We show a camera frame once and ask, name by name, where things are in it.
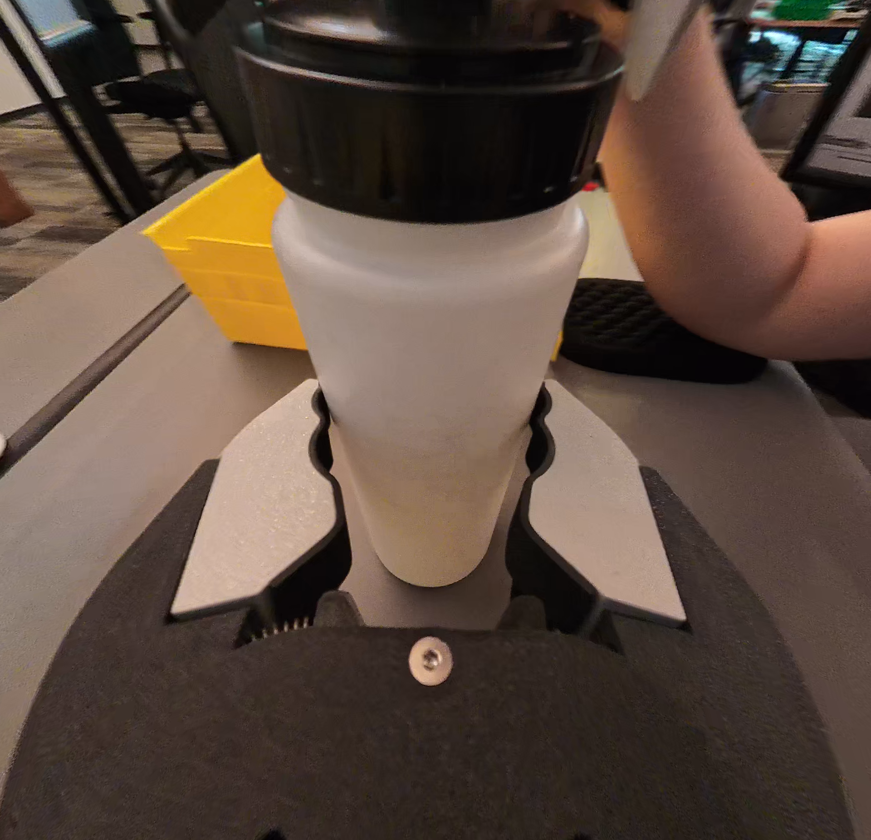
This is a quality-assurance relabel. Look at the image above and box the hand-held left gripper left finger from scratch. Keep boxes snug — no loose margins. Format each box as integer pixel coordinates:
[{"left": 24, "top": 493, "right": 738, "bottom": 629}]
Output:
[{"left": 169, "top": 385, "right": 352, "bottom": 623}]

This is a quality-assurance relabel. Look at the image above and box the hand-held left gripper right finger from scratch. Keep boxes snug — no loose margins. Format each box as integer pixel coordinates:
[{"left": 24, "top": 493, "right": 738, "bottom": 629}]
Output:
[{"left": 507, "top": 382, "right": 688, "bottom": 630}]

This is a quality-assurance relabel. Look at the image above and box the white plastic bottle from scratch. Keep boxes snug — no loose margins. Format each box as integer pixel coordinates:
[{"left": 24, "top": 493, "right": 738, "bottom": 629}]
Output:
[{"left": 273, "top": 187, "right": 590, "bottom": 586}]

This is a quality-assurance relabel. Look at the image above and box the yellow plastic bin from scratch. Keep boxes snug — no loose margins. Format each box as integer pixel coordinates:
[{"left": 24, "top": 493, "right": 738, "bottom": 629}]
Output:
[{"left": 143, "top": 153, "right": 311, "bottom": 352}]

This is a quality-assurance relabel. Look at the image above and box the black bottle lid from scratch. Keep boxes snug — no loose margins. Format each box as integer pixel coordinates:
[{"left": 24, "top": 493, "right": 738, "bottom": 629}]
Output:
[{"left": 235, "top": 0, "right": 624, "bottom": 226}]

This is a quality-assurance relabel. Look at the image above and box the person's right forearm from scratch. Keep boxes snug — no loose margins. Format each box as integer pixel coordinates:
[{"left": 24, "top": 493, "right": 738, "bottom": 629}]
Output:
[{"left": 597, "top": 24, "right": 871, "bottom": 362}]

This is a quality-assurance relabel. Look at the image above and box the black office chair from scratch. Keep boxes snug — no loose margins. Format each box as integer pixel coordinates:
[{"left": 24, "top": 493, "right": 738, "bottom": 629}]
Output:
[{"left": 107, "top": 65, "right": 235, "bottom": 190}]

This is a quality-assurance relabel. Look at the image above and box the black metal stand leg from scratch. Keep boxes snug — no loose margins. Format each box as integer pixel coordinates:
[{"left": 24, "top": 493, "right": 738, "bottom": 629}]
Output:
[{"left": 0, "top": 0, "right": 153, "bottom": 225}]

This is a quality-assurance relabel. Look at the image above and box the black textured pad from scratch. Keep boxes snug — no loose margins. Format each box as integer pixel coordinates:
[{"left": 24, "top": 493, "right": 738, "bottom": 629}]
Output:
[{"left": 561, "top": 278, "right": 770, "bottom": 385}]

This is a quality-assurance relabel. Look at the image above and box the wooden furniture leg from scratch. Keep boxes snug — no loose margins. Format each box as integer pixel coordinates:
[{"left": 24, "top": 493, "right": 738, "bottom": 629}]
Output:
[{"left": 0, "top": 171, "right": 35, "bottom": 229}]

